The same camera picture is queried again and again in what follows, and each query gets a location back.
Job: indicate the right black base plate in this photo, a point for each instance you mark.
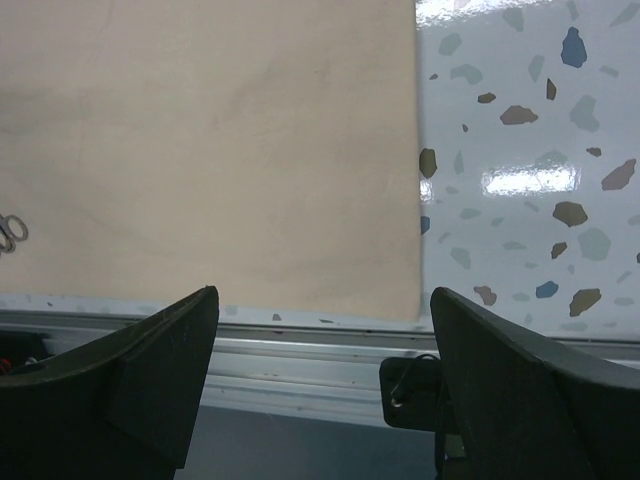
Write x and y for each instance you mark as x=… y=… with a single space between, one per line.
x=415 y=396

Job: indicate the beige cloth wrap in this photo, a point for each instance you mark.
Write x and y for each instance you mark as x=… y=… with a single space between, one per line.
x=267 y=148

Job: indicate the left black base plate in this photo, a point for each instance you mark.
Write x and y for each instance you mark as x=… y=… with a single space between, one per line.
x=18 y=349

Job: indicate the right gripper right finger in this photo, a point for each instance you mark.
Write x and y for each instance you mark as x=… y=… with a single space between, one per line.
x=529 y=407

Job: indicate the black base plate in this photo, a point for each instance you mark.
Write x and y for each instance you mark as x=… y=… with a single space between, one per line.
x=415 y=396
x=18 y=349

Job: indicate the aluminium front rail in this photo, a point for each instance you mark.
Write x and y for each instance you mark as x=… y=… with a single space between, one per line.
x=319 y=373

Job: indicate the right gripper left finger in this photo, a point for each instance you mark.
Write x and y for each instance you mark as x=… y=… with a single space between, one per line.
x=123 y=406

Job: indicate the steel surgical scissors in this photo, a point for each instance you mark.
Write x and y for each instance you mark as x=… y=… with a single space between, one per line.
x=13 y=231

